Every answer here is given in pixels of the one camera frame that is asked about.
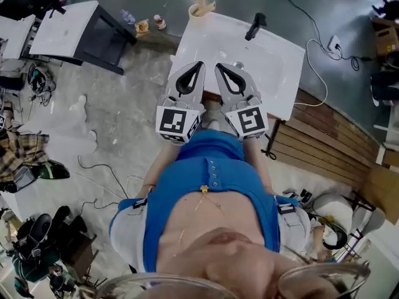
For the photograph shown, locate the grey harness strap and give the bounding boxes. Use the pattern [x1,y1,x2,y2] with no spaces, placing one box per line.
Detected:
[109,197,148,272]
[276,194,312,255]

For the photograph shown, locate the white power strip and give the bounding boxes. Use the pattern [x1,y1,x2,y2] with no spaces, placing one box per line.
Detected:
[327,35,343,52]

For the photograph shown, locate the cardboard box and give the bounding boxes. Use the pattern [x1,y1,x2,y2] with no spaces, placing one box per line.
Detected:
[370,17,399,59]

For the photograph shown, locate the person's left forearm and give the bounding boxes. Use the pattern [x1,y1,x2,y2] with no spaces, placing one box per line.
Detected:
[136,141,180,201]

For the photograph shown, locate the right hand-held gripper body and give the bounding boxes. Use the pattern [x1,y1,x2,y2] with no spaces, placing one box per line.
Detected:
[222,92,270,142]

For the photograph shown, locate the wooden slatted panel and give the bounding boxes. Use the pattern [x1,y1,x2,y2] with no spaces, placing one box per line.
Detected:
[267,87,380,190]

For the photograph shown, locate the black cabinet with white top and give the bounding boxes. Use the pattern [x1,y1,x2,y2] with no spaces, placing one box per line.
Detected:
[29,0,138,76]

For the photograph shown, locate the person's right forearm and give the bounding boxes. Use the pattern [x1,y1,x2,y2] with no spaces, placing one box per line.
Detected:
[245,138,276,196]

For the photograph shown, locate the yellow snack packet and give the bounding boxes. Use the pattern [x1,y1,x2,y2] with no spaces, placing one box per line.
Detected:
[134,19,151,37]

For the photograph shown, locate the clear water bottle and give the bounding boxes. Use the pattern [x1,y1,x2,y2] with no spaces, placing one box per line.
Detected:
[120,9,137,26]

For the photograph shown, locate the person's glasses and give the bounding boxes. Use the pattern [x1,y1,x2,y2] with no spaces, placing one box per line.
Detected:
[92,259,372,299]

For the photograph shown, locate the white sink basin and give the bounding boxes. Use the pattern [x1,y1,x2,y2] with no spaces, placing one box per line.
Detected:
[170,11,306,121]

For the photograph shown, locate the thin black floor cable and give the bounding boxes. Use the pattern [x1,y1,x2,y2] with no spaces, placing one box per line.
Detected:
[77,154,148,211]

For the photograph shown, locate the gold necklace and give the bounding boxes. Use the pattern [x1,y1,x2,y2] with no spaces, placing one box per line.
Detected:
[172,184,226,259]

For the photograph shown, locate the plaid cloth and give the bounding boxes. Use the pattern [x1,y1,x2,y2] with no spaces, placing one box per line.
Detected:
[0,130,50,183]

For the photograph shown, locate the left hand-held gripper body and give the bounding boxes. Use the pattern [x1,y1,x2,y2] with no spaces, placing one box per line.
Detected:
[155,81,206,145]

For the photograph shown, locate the black faucet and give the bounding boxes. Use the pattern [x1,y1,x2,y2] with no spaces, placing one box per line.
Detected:
[244,12,267,42]

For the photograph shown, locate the black metal stand leg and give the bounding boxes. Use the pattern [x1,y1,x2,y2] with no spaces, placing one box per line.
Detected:
[261,119,282,161]

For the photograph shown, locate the person's blue top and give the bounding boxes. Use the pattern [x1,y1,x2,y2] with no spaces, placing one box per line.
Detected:
[108,128,300,274]

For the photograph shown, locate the white table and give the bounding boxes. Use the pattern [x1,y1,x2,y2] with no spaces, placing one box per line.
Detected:
[0,14,37,60]

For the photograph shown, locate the helmet with cables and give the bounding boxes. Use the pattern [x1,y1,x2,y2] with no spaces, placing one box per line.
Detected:
[27,63,57,107]

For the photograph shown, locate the black headset gear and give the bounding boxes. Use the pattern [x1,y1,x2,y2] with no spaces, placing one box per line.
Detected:
[11,205,89,294]

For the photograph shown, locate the beige cup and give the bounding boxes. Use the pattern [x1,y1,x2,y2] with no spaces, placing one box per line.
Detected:
[188,1,217,21]

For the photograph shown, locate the black and green device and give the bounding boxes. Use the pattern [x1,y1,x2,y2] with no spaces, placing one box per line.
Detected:
[36,159,71,181]

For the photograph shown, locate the white cable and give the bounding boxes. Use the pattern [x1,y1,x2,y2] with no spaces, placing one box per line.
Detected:
[292,38,344,108]

